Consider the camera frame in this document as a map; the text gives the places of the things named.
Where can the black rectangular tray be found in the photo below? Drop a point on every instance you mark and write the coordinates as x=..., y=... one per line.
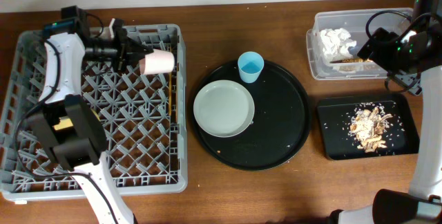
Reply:
x=335, y=113

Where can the wooden chopstick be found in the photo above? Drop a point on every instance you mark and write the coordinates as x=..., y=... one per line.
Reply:
x=176, y=91
x=170, y=93

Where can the clear plastic waste bin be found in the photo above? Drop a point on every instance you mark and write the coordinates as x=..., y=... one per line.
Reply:
x=354, y=21

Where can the grey round plate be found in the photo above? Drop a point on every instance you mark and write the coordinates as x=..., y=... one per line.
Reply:
x=223, y=108

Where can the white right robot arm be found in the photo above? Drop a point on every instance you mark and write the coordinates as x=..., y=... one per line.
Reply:
x=416, y=51

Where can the light blue plastic cup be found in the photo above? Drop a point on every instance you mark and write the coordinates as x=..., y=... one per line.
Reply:
x=250, y=66

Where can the grey plastic dishwasher rack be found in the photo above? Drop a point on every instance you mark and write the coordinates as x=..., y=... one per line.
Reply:
x=146, y=151

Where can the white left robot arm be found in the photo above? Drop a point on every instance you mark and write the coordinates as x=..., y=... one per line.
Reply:
x=80, y=153

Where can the pink plastic cup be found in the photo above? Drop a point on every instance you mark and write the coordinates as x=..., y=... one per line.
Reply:
x=157, y=62

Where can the food scraps and rice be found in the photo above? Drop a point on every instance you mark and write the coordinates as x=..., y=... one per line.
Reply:
x=368, y=127

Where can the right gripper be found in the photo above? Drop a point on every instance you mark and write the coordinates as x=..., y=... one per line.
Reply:
x=376, y=41

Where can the gold snack wrapper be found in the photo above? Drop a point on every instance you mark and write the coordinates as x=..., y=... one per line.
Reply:
x=351, y=60

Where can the white paper napkin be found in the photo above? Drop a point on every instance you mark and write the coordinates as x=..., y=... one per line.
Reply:
x=335, y=44

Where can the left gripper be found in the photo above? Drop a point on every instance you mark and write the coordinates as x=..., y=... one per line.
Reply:
x=121, y=51

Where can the yellow plastic bowl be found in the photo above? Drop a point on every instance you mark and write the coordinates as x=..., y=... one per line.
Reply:
x=75, y=120

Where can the round black serving tray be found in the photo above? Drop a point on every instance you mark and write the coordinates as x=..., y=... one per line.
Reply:
x=281, y=123

